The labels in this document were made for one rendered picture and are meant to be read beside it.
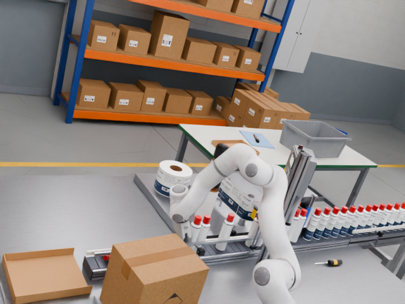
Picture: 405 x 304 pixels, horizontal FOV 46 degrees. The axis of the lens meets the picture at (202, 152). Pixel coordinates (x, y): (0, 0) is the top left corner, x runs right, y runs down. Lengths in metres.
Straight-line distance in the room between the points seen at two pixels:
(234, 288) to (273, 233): 0.58
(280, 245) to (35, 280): 0.99
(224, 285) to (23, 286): 0.90
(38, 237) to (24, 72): 4.21
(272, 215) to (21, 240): 1.14
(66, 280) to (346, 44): 7.60
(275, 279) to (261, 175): 0.38
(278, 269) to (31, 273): 1.01
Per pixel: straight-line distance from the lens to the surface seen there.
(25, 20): 6.20
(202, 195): 2.05
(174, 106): 6.41
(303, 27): 7.71
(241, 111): 6.54
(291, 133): 4.44
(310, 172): 2.28
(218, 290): 2.30
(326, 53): 8.79
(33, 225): 2.42
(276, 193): 1.90
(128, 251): 1.86
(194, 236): 2.29
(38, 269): 2.17
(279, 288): 1.76
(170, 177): 2.74
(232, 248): 2.52
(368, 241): 3.28
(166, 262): 1.85
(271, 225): 1.83
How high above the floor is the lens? 2.19
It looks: 22 degrees down
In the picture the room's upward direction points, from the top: 17 degrees clockwise
